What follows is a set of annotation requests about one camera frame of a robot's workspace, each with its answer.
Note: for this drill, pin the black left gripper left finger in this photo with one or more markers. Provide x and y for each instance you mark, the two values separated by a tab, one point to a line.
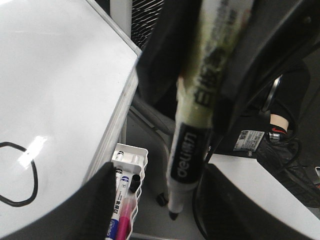
83	216

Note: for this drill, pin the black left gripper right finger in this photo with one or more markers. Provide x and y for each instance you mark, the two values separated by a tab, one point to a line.
244	202

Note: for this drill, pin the black whiteboard marker with tape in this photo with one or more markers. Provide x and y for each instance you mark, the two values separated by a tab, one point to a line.
213	40

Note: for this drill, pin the blue whiteboard marker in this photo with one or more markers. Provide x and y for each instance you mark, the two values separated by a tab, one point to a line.
119	200

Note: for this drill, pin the pink whiteboard marker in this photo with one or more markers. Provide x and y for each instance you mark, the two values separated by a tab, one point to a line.
125	220

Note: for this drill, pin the black marker cap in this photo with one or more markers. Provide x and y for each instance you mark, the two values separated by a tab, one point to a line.
135	183

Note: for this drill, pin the black marker in tray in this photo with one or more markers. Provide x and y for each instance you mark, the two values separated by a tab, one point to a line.
119	170

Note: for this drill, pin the white plastic marker tray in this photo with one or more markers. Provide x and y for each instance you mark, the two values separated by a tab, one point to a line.
130	163

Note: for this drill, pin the black sneaker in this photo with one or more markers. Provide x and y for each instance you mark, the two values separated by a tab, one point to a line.
281	160

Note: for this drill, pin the white whiteboard with aluminium frame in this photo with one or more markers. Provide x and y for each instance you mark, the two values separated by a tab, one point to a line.
66	83

